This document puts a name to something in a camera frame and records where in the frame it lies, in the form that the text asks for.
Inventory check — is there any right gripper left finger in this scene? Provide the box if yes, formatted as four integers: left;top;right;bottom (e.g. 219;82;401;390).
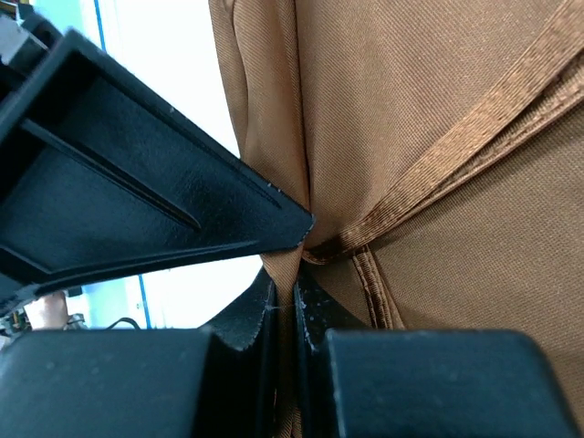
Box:
1;271;277;437

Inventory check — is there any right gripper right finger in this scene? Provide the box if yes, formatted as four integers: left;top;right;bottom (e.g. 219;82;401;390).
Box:
294;271;580;437

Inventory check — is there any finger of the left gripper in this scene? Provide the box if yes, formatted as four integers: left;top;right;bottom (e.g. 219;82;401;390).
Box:
1;31;314;313

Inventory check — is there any orange-brown cloth napkin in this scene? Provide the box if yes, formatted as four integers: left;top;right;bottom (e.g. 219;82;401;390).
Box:
209;1;583;437

